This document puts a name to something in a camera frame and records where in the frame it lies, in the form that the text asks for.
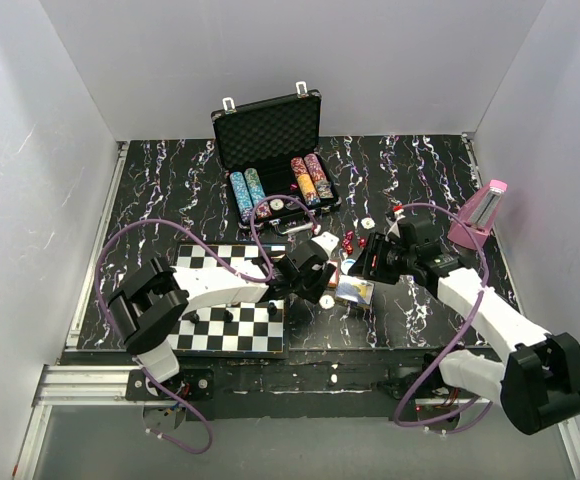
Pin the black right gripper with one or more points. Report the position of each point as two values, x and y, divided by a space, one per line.
377 245

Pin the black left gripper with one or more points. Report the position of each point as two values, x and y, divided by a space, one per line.
321 279

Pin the grey white chip stack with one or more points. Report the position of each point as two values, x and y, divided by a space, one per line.
368 223

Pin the black white chess board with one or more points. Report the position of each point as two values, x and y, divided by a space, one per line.
252 332

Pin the black poker set case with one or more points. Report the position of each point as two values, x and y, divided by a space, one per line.
266 135

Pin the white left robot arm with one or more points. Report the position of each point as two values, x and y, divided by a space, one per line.
146 307

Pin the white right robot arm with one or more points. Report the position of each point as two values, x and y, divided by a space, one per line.
536 379

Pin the blue small blind button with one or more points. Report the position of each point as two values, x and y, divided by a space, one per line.
346 265

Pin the blue playing card deck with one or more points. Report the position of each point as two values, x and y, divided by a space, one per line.
356 291

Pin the white loose poker chip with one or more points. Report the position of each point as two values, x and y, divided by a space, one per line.
327 302

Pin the black chess piece right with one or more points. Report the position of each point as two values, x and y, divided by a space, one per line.
272 308

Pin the grey dealer button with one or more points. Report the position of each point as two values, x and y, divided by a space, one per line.
292 203

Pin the red yellow chip column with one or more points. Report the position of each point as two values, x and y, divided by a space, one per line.
304 182

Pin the white single chip in case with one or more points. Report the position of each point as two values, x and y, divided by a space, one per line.
276 204

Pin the purple red chip column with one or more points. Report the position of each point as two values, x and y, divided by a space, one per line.
318 177

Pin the green blue chip column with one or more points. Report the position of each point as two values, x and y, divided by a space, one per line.
257 194

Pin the black chess piece middle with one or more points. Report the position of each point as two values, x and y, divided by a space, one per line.
228 316

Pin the light blue chip column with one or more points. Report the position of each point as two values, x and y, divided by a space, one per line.
242 195

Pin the pink metronome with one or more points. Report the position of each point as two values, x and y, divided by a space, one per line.
478 213

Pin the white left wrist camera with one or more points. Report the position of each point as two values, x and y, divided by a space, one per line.
327 242

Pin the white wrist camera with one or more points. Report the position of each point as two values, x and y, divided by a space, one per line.
327 242
393 217

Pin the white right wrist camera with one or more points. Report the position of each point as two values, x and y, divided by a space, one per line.
393 217

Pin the aluminium rail frame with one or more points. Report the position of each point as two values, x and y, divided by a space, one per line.
301 314

